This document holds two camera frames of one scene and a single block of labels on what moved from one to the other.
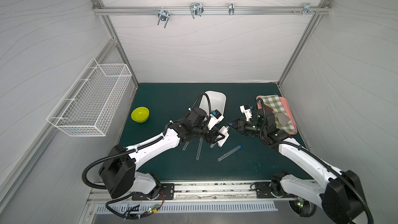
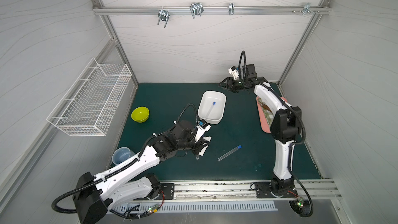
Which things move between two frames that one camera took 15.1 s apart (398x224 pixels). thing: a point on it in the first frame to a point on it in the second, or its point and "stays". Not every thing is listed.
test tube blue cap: x=221 y=158 stays
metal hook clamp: x=196 y=9 stays
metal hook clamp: x=231 y=8 stays
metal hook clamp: x=164 y=15 stays
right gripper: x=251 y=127 to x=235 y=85
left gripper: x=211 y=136 to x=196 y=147
